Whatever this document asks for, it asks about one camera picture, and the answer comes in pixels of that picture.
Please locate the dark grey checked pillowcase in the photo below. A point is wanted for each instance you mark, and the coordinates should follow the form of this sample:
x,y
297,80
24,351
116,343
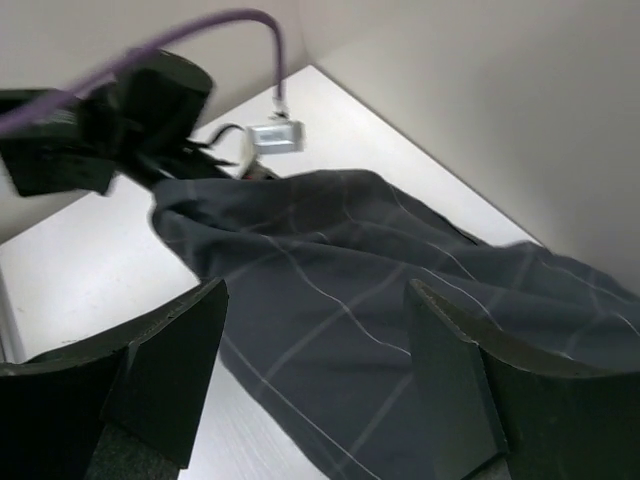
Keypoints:
x,y
316,267

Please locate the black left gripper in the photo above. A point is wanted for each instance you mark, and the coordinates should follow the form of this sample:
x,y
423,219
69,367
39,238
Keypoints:
x,y
193,161

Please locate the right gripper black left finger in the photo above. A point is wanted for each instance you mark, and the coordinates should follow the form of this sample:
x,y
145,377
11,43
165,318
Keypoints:
x,y
122,404

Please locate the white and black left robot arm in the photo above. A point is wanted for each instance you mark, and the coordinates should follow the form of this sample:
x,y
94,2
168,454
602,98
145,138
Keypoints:
x,y
138,125

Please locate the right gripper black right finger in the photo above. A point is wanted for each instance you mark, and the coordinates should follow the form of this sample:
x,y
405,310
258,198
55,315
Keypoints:
x,y
500,408

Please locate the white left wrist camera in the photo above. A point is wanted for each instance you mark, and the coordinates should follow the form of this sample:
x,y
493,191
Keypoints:
x,y
277,136

